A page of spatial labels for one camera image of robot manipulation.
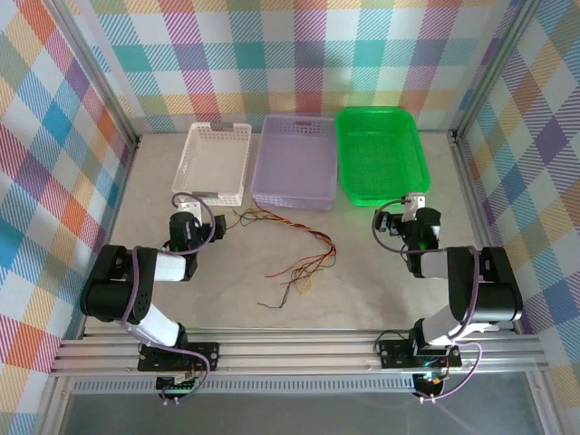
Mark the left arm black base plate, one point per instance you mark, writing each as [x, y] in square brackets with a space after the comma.
[206, 355]

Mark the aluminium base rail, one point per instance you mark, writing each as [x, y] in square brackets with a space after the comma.
[294, 353]

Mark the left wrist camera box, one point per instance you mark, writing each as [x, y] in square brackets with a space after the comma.
[189, 212]

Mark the aluminium table side rail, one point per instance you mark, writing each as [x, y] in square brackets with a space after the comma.
[466, 181]
[118, 204]

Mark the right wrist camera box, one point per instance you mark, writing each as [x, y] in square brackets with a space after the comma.
[414, 204]

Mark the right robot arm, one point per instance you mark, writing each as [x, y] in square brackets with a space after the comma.
[494, 290]

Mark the purple perforated plastic basket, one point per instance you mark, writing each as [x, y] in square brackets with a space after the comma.
[294, 158]

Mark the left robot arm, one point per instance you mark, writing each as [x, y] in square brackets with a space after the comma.
[113, 290]

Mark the white perforated plastic basket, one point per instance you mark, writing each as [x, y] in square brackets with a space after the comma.
[213, 158]

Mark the small black circuit board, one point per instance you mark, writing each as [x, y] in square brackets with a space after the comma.
[430, 385]

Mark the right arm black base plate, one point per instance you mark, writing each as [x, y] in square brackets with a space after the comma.
[394, 353]

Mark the green terminal circuit board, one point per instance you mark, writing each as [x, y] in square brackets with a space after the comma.
[179, 384]

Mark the green plastic mesh basket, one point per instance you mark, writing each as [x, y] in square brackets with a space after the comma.
[380, 154]

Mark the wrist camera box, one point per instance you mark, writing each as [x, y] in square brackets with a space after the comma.
[189, 212]
[414, 204]

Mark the aluminium frame post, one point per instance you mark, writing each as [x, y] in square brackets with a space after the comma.
[97, 72]
[498, 68]

